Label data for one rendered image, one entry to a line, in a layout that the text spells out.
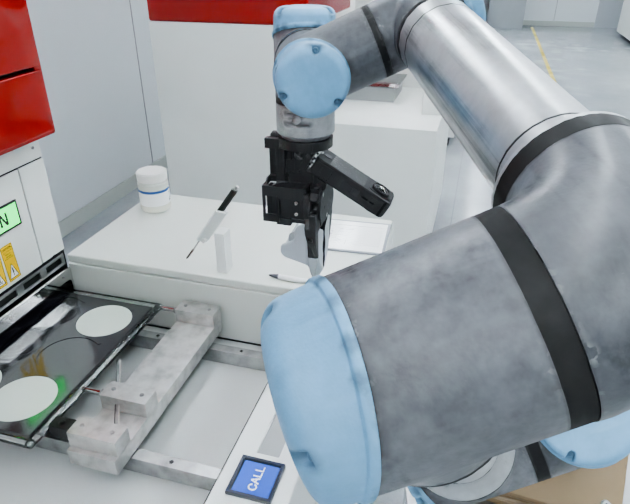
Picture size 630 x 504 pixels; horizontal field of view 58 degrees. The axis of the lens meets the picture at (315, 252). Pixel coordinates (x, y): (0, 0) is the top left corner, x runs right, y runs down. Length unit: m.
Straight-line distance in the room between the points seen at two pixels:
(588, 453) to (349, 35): 0.48
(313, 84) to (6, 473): 0.75
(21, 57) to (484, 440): 0.96
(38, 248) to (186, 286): 0.29
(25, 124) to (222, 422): 0.60
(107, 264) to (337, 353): 0.99
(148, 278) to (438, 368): 0.97
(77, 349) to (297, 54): 0.70
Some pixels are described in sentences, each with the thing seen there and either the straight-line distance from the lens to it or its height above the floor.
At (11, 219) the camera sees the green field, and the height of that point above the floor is 1.09.
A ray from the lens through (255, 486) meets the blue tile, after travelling 0.72.
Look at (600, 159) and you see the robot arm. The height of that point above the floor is 1.43.
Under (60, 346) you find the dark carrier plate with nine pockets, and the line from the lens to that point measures 1.11.
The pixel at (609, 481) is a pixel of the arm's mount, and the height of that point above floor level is 0.89.
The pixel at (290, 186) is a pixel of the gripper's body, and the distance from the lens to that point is 0.75.
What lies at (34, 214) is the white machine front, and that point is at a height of 1.08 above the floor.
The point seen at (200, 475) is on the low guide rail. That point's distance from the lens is 0.89.
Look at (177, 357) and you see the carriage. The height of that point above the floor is 0.88.
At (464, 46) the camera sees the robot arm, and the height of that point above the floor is 1.45.
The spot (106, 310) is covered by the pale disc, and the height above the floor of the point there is 0.90.
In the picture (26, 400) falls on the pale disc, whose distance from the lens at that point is 1.01.
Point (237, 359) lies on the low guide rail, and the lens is 1.09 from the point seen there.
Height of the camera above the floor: 1.52
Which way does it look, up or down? 29 degrees down
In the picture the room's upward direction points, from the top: straight up
